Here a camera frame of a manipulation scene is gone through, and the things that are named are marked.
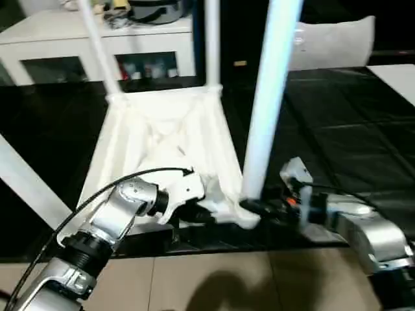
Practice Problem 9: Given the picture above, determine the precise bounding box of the white sideboard cabinet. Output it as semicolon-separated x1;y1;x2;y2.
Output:
0;10;196;86

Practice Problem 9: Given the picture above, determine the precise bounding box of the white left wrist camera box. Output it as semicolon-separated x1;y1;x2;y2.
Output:
157;170;206;226

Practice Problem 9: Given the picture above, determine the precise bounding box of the white flat board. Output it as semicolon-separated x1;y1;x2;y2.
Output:
366;63;415;108

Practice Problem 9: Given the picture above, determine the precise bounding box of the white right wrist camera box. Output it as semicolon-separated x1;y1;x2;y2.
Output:
280;157;314;190

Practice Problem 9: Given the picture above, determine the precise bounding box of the white plastic table leg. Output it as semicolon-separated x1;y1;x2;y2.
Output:
202;0;224;93
77;0;125;103
0;133;73;231
241;0;304;205

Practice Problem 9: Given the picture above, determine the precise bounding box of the grey bag with black strap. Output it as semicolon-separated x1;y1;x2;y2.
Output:
128;0;194;24

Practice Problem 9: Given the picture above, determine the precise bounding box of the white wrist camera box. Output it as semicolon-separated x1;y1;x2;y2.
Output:
157;170;206;226
280;157;314;190

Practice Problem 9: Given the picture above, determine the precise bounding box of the colourful clutter bundle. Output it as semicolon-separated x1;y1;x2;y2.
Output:
62;0;134;28

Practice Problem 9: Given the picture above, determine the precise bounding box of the grey pillow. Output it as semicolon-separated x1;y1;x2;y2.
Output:
289;16;377;71

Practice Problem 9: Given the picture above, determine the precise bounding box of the black cabinet with yellow label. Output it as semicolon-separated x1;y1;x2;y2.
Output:
195;0;273;85

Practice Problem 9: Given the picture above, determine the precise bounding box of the white plastic table top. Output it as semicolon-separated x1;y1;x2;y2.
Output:
58;84;261;247

